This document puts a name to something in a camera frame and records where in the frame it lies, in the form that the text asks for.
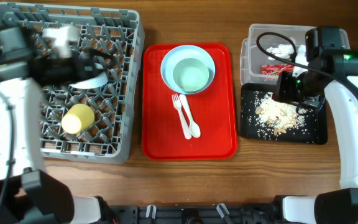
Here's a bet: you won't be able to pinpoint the yellow plastic cup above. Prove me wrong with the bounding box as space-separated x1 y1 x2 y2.
61 104 94 134

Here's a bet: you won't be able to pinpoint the white plastic spoon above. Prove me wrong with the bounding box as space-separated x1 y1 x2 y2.
179 94 201 138

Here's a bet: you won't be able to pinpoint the crumpled white tissue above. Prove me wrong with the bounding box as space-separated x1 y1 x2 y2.
266 44 294 59

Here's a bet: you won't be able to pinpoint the rice and peanut scraps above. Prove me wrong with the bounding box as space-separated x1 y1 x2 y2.
254 93 306 137

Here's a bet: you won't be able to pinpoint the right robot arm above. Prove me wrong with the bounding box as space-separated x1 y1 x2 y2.
273 26 358 223

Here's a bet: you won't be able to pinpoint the green bowl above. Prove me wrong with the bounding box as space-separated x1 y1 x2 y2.
173 58 209 93

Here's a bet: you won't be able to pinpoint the white plastic fork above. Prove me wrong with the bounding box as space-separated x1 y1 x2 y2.
172 93 191 139

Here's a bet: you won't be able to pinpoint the red plastic tray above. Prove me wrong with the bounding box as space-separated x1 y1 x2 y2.
142 43 237 161

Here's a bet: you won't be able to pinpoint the black plastic tray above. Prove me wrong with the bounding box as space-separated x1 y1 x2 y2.
240 83 328 144

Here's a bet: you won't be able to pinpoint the red snack wrapper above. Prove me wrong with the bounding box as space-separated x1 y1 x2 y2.
260 63 294 75

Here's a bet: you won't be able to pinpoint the light blue small bowl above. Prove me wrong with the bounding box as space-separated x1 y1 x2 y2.
70 63 108 89

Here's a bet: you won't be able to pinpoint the clear plastic bin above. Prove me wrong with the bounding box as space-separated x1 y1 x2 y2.
240 23 351 86

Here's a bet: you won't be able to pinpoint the grey plastic dishwasher rack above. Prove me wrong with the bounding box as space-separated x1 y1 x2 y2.
0 2 145 164

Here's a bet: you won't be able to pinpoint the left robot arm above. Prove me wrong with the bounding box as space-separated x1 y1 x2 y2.
0 25 114 223

